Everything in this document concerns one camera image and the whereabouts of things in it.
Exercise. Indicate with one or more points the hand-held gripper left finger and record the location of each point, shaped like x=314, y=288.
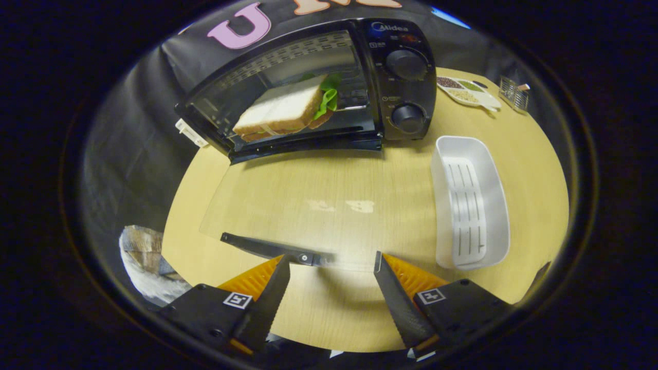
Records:
x=264, y=303

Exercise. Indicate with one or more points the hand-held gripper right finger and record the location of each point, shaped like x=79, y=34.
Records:
x=398, y=303

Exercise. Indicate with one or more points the white bread lettuce sandwich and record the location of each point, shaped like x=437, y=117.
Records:
x=282, y=110

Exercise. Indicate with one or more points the black toaster oven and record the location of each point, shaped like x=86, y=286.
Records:
x=406, y=87

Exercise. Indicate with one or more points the white rectangular dish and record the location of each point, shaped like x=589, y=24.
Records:
x=470, y=205

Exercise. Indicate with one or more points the white divided seed tray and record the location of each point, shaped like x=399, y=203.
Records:
x=465, y=95

